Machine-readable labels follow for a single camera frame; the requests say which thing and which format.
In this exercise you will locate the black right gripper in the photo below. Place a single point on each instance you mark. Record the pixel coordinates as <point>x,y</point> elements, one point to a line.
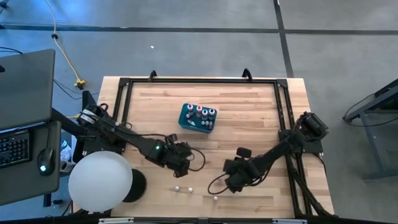
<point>237,172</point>

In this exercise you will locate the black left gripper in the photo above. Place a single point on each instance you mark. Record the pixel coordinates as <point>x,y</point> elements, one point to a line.
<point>180,157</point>

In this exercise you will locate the small red dropper bottle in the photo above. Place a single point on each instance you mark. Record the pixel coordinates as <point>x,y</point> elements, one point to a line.
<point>211,125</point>

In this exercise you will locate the large blue food coloring bottle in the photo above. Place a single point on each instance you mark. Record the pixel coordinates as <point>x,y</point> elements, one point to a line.
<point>205,113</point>

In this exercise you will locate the large purple food coloring bottle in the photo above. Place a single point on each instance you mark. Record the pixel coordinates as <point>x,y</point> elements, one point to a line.
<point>190,108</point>

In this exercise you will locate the large pink food coloring bottle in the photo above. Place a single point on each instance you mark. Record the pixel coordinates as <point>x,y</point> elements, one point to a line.
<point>199,109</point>

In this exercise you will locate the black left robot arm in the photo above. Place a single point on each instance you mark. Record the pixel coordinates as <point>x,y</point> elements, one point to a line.
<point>124,133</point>

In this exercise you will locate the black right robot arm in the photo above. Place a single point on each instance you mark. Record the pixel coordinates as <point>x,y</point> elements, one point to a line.
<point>280,146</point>

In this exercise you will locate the large dark food coloring bottle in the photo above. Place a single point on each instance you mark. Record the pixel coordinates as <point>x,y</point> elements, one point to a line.
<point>212,112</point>

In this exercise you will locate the teal plastic tray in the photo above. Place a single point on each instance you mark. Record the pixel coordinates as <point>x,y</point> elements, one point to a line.
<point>196,128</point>

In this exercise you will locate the black round lamp base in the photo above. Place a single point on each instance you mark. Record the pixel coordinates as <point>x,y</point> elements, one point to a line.
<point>138,186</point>

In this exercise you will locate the white globe lamp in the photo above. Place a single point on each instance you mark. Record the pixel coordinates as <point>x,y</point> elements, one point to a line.
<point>99,182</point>

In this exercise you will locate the white mug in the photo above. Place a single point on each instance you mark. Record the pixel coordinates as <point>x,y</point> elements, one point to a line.
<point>66,166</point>

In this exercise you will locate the clear water bottle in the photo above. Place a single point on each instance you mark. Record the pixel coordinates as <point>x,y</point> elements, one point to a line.
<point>66,151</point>

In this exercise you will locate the yellow plug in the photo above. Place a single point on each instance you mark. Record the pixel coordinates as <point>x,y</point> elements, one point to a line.
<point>80,83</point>

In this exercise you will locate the black computer mouse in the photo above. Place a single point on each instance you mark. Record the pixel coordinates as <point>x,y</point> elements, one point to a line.
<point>46,161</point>

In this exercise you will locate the blue-legged workbench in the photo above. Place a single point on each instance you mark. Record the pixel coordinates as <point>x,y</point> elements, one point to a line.
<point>370,146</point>

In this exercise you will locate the grey desk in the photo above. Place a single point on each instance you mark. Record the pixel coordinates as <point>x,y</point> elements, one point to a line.
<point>18,186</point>

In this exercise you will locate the black keyboard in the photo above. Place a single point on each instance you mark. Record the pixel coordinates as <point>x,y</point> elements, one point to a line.
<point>14,149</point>

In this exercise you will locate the grey laptop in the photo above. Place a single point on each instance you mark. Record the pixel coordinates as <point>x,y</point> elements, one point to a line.
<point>25,90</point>

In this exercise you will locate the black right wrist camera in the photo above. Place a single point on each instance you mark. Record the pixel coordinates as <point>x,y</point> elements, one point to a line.
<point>243,152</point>

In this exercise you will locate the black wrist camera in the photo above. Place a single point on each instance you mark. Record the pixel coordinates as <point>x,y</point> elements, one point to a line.
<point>172,138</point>
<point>243,152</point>

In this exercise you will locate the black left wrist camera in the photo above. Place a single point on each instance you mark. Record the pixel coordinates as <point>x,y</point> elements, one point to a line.
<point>172,138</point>

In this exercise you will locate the silver table bracket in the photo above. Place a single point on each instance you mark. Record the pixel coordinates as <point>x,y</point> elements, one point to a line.
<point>115,220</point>
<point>289,221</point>

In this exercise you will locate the black diagonal frame strut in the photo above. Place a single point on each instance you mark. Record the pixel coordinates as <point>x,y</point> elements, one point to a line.
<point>308,193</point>

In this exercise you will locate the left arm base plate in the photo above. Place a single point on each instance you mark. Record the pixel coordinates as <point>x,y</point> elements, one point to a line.
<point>102,146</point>

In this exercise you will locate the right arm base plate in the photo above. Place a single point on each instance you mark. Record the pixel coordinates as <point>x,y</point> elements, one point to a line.
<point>311,146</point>

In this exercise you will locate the black table frame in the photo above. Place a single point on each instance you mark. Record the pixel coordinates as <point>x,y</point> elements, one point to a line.
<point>202,80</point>

